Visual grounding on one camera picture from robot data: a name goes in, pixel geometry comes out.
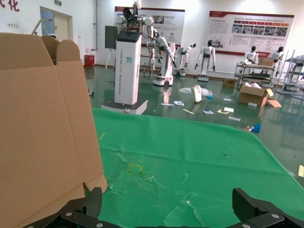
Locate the clear plastic bag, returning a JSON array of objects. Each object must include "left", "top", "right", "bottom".
[{"left": 179, "top": 86, "right": 214, "bottom": 100}]

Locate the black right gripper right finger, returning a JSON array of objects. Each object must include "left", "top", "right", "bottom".
[{"left": 232, "top": 188, "right": 304, "bottom": 228}]

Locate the large open floor carton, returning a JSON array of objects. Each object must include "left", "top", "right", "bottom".
[{"left": 238, "top": 82, "right": 283, "bottom": 108}]

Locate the white humanoid robot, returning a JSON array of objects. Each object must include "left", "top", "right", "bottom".
[{"left": 194, "top": 39, "right": 217, "bottom": 83}]

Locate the green table cloth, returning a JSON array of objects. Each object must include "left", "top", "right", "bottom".
[{"left": 91, "top": 106, "right": 304, "bottom": 228}]

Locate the white wheeled mobile robot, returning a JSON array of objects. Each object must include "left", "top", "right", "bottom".
[{"left": 152, "top": 28, "right": 177, "bottom": 86}]

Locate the red fire extinguisher box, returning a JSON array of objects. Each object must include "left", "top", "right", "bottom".
[{"left": 84, "top": 54, "right": 96, "bottom": 68}]

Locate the white paper bag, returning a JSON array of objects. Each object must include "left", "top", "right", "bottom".
[{"left": 191, "top": 85, "right": 203, "bottom": 104}]

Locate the wide red white wall poster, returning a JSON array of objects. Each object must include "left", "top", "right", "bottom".
[{"left": 208, "top": 10, "right": 295, "bottom": 57}]

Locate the grey wall pipe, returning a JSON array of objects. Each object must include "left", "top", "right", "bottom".
[{"left": 93, "top": 0, "right": 99, "bottom": 51}]

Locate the dark monitor on stand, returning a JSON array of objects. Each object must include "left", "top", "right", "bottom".
[{"left": 104, "top": 25, "right": 119, "bottom": 70}]

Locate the cardboard carton on workbench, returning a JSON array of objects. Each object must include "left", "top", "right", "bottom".
[{"left": 258, "top": 57, "right": 275, "bottom": 67}]

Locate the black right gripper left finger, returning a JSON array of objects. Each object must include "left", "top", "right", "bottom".
[{"left": 22, "top": 187, "right": 105, "bottom": 228}]

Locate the brown cardboard box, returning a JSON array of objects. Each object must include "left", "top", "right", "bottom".
[
  {"left": 41, "top": 35, "right": 60, "bottom": 65},
  {"left": 0, "top": 32, "right": 108, "bottom": 228}
]

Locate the grey metal frame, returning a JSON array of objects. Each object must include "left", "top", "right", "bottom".
[{"left": 30, "top": 19, "right": 49, "bottom": 36}]

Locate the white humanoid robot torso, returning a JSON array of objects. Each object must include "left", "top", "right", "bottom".
[
  {"left": 175, "top": 42, "right": 197, "bottom": 77},
  {"left": 244, "top": 45, "right": 259, "bottom": 65},
  {"left": 268, "top": 46, "right": 285, "bottom": 77}
]

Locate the metal shelf rack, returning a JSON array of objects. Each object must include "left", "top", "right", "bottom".
[{"left": 276, "top": 49, "right": 304, "bottom": 93}]

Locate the small floor carton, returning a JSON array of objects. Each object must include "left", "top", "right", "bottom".
[{"left": 222, "top": 78, "right": 238, "bottom": 89}]

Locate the beige door with frame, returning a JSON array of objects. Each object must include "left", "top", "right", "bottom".
[{"left": 39, "top": 6, "right": 73, "bottom": 44}]

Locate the metal workbench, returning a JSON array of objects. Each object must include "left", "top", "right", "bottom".
[{"left": 234, "top": 61, "right": 276, "bottom": 88}]

